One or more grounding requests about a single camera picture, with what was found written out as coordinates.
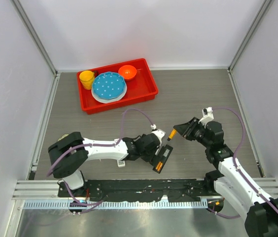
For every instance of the orange handled screwdriver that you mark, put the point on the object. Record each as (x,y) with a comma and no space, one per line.
(171,135)

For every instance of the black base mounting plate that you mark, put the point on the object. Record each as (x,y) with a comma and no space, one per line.
(144,190)

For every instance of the white slotted cable duct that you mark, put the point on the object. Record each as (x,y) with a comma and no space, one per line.
(163,204)

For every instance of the white slim remote control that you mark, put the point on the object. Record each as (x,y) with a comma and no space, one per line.
(121,163)

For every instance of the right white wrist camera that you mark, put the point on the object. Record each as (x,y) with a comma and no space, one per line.
(207,116)

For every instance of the white plate under blue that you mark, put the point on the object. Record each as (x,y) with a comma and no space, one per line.
(108,94)

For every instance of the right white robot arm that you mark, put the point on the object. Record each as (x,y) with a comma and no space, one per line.
(256,207)

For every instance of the orange bowl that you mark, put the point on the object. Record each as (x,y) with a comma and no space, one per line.
(128,72)

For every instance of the black open remote control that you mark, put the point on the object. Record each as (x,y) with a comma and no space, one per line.
(162,156)

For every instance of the blue dotted plate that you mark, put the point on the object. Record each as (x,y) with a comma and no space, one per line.
(108,79)

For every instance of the red plastic tray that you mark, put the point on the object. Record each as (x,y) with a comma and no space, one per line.
(140,89)

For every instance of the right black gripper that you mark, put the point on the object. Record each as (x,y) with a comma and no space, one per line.
(186,130)

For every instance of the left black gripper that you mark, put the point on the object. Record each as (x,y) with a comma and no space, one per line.
(150,158)

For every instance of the yellow mug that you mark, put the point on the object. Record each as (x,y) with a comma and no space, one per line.
(87,78)

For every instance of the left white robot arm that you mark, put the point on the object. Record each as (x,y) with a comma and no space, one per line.
(67,155)

